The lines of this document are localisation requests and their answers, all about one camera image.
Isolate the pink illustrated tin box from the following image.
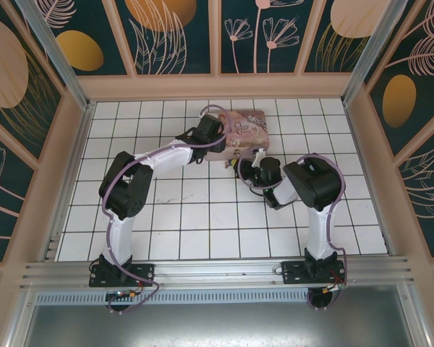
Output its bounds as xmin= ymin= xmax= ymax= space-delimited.
xmin=205 ymin=109 xmax=271 ymax=163

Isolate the grey metal sheet panel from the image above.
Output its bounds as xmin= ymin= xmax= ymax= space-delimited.
xmin=7 ymin=285 xmax=433 ymax=347

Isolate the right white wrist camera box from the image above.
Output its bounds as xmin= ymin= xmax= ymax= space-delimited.
xmin=251 ymin=147 xmax=267 ymax=168

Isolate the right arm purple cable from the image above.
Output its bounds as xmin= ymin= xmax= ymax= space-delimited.
xmin=237 ymin=153 xmax=349 ymax=311

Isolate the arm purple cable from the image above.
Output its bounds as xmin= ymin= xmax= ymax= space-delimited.
xmin=237 ymin=153 xmax=349 ymax=311
xmin=101 ymin=104 xmax=232 ymax=314

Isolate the aluminium side rail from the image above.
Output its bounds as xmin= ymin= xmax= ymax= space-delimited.
xmin=341 ymin=100 xmax=397 ymax=256
xmin=39 ymin=100 xmax=97 ymax=263

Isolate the aluminium mounting rail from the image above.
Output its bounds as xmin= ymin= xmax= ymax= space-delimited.
xmin=20 ymin=255 xmax=417 ymax=291

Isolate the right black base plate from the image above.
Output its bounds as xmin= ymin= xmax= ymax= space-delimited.
xmin=281 ymin=260 xmax=348 ymax=285

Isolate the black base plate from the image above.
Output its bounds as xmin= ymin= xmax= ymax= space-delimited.
xmin=281 ymin=260 xmax=348 ymax=285
xmin=89 ymin=262 xmax=156 ymax=288

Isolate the slotted grey cable duct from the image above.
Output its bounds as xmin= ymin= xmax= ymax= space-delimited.
xmin=34 ymin=291 xmax=402 ymax=307

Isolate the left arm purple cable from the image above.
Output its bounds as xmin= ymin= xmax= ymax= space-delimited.
xmin=101 ymin=104 xmax=232 ymax=314

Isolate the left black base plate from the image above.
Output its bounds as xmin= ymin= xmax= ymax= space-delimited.
xmin=89 ymin=262 xmax=156 ymax=288

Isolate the aluminium corner post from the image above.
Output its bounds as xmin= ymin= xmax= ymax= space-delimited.
xmin=341 ymin=0 xmax=426 ymax=106
xmin=16 ymin=0 xmax=96 ymax=111

